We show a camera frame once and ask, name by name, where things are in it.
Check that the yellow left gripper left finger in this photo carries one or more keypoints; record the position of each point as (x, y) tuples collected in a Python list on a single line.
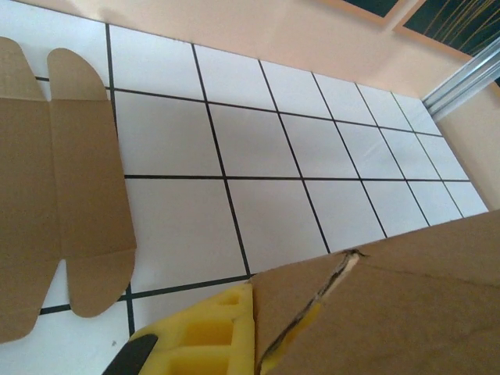
[(218, 332)]

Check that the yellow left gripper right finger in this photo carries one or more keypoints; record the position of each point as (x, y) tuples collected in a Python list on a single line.
[(312, 311)]

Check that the brown cardboard box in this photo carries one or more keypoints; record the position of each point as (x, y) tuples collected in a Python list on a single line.
[(58, 176), (390, 312)]

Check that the aluminium corner post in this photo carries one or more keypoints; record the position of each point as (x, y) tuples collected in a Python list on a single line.
[(461, 80)]

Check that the wall panel pink flowers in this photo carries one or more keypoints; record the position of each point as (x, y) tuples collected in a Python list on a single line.
[(367, 6)]

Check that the wall panel peach circle grass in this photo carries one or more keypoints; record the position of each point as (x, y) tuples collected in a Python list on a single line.
[(449, 19)]

